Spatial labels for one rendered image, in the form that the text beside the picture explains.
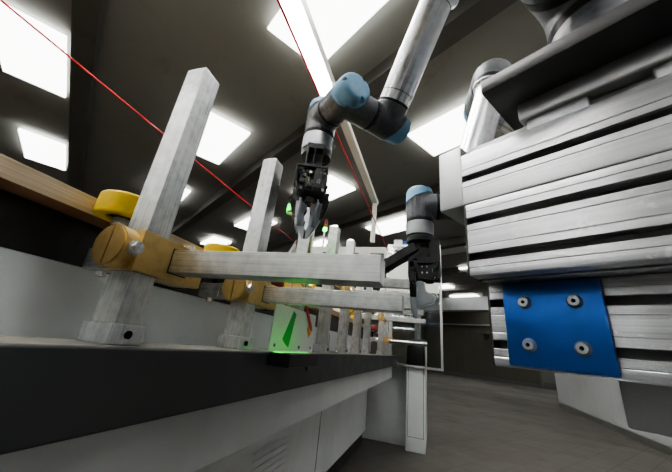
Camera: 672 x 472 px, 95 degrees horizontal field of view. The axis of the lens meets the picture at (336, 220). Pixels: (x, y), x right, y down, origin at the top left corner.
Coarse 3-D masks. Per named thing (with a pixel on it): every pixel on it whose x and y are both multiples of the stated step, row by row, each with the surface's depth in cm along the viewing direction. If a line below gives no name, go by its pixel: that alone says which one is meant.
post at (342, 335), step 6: (348, 240) 139; (348, 246) 138; (354, 246) 139; (348, 252) 137; (354, 252) 139; (342, 312) 127; (348, 312) 128; (342, 318) 126; (348, 318) 128; (342, 324) 126; (348, 324) 128; (342, 330) 125; (342, 336) 124; (342, 342) 123
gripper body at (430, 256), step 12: (408, 240) 84; (420, 240) 83; (432, 240) 82; (420, 252) 82; (432, 252) 81; (408, 264) 80; (420, 264) 80; (432, 264) 78; (408, 276) 80; (420, 276) 79; (432, 276) 77
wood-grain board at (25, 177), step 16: (0, 160) 38; (0, 176) 38; (16, 176) 39; (32, 176) 41; (48, 176) 43; (16, 192) 42; (32, 192) 42; (48, 192) 43; (64, 192) 45; (80, 192) 47; (64, 208) 46; (80, 208) 47; (96, 224) 53; (176, 240) 64; (352, 320) 201
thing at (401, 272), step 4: (404, 264) 307; (396, 268) 308; (400, 268) 306; (404, 268) 305; (392, 272) 307; (396, 272) 306; (400, 272) 305; (404, 272) 304; (392, 276) 306; (396, 276) 304; (400, 276) 303; (404, 276) 302; (428, 284) 293; (432, 284) 292; (436, 284) 291; (428, 288) 292; (432, 288) 291; (436, 288) 290; (432, 292) 289; (436, 292) 288
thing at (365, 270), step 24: (96, 264) 44; (192, 264) 40; (216, 264) 38; (240, 264) 37; (264, 264) 37; (288, 264) 36; (312, 264) 35; (336, 264) 34; (360, 264) 33; (384, 264) 35
